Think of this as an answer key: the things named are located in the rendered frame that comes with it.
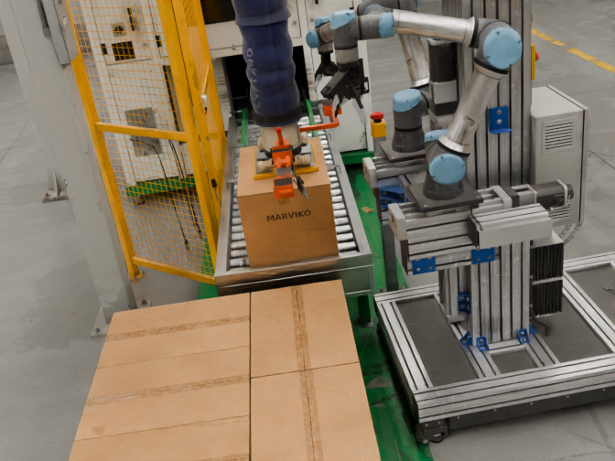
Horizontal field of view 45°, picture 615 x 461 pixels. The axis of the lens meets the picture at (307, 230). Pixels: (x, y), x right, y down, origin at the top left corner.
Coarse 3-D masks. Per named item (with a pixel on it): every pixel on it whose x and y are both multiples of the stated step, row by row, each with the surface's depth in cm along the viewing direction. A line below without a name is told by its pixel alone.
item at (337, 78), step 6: (336, 72) 236; (342, 72) 234; (348, 72) 233; (336, 78) 234; (342, 78) 233; (348, 78) 234; (330, 84) 233; (336, 84) 232; (342, 84) 233; (324, 90) 233; (330, 90) 232; (336, 90) 232; (324, 96) 234; (330, 96) 232
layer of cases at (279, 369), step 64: (128, 320) 311; (192, 320) 305; (256, 320) 298; (320, 320) 292; (128, 384) 271; (192, 384) 266; (256, 384) 262; (320, 384) 257; (128, 448) 241; (192, 448) 237; (256, 448) 233; (320, 448) 229
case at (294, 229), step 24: (240, 168) 339; (240, 192) 314; (264, 192) 311; (312, 192) 312; (264, 216) 316; (288, 216) 317; (312, 216) 317; (264, 240) 321; (288, 240) 322; (312, 240) 322; (336, 240) 323; (264, 264) 326
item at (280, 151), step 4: (272, 148) 313; (276, 148) 313; (280, 148) 313; (284, 148) 313; (288, 148) 312; (292, 148) 309; (272, 152) 310; (276, 152) 306; (280, 152) 306; (284, 152) 306; (288, 152) 306; (292, 152) 307; (272, 156) 308; (276, 156) 307; (280, 156) 307; (284, 156) 307; (292, 156) 307; (272, 160) 309; (292, 160) 308; (272, 164) 309; (284, 164) 308
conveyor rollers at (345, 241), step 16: (240, 128) 522; (256, 128) 515; (240, 144) 490; (256, 144) 490; (336, 192) 401; (336, 208) 385; (240, 224) 385; (336, 224) 369; (240, 240) 369; (352, 240) 353; (240, 256) 353
